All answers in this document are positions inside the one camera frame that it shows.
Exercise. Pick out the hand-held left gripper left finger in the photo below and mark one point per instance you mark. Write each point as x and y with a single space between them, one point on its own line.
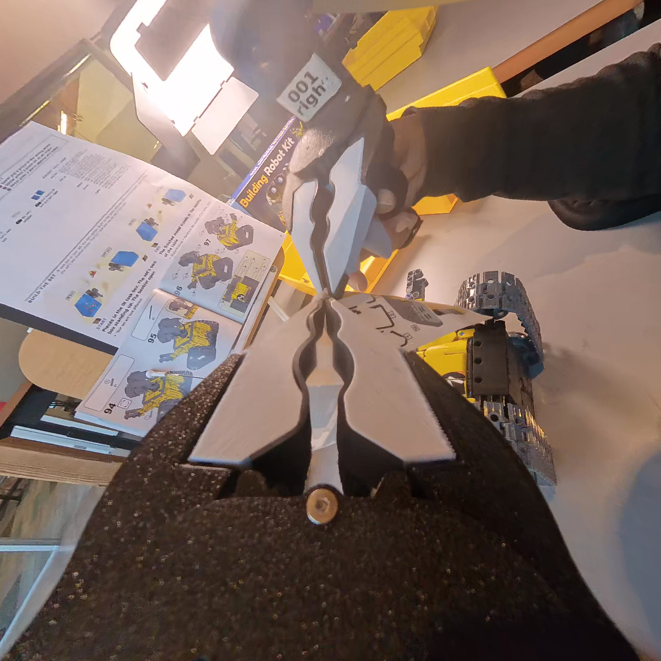
248 408

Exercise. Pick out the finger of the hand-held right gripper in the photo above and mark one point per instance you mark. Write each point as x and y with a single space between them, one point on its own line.
351 217
304 217

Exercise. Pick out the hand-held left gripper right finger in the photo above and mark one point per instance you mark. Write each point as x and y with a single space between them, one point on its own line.
392 413

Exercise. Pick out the white sticker sheet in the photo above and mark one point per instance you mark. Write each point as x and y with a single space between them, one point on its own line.
439 317

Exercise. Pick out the yellow grey toy tracked vehicle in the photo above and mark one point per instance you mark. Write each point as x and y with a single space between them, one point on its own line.
490 361

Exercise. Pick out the person's right forearm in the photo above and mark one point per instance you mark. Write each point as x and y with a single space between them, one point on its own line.
542 144

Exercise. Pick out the person's right hand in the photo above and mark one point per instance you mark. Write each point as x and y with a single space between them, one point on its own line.
410 155

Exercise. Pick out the blue toy kit box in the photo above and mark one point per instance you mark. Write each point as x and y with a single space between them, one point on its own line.
263 180

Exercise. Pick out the white book stand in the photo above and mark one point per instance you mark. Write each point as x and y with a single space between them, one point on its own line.
57 361

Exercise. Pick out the white printed instruction sheet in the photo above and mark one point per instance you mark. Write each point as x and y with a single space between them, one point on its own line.
77 206

